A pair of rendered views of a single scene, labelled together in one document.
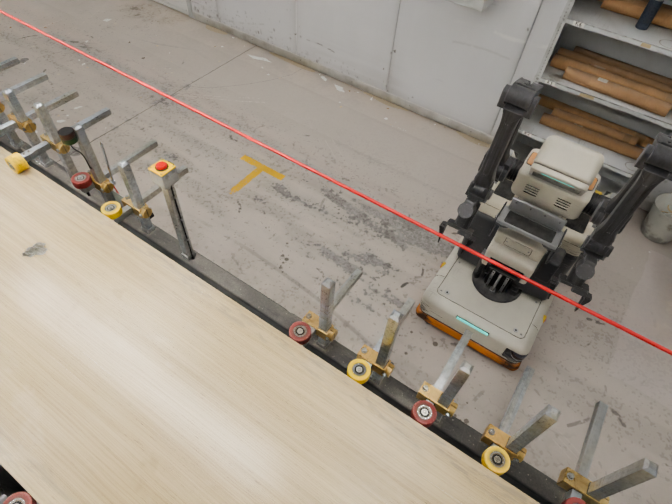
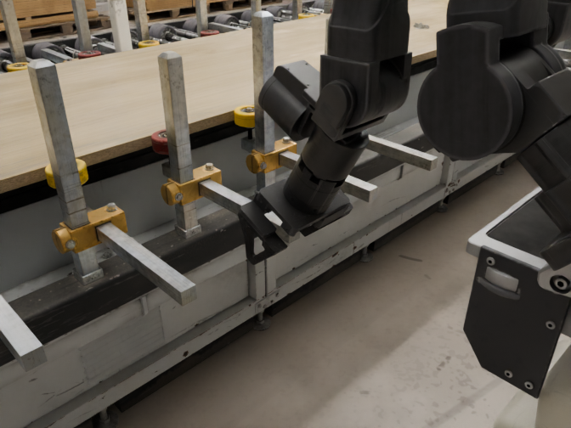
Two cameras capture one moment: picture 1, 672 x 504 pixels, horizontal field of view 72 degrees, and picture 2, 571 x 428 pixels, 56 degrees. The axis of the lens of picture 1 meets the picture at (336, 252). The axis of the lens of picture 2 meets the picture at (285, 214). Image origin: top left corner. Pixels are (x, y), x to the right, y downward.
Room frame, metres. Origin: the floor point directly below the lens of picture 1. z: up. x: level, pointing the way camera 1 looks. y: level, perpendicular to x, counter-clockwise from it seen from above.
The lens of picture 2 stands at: (1.13, -1.39, 1.37)
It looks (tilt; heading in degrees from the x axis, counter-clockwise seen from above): 30 degrees down; 106
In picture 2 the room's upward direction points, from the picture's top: straight up
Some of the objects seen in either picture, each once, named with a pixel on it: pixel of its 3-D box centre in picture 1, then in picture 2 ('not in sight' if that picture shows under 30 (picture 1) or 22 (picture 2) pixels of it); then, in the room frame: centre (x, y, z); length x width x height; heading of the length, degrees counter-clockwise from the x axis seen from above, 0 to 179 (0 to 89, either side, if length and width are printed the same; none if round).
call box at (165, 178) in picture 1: (164, 174); not in sight; (1.23, 0.66, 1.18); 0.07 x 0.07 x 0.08; 60
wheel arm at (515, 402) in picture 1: (508, 417); (121, 245); (0.59, -0.65, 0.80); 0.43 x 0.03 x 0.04; 150
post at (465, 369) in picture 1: (447, 396); (181, 163); (0.62, -0.42, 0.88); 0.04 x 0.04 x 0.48; 60
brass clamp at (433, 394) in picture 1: (437, 399); (191, 185); (0.63, -0.40, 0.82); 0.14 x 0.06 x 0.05; 60
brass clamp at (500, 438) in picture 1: (503, 443); (89, 229); (0.50, -0.62, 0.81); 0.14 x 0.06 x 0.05; 60
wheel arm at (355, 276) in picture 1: (330, 307); (365, 141); (0.97, 0.00, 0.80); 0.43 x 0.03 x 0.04; 150
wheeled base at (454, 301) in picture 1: (490, 293); not in sight; (1.57, -0.92, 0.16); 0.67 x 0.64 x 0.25; 150
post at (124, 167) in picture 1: (138, 204); not in sight; (1.36, 0.88, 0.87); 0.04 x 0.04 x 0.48; 60
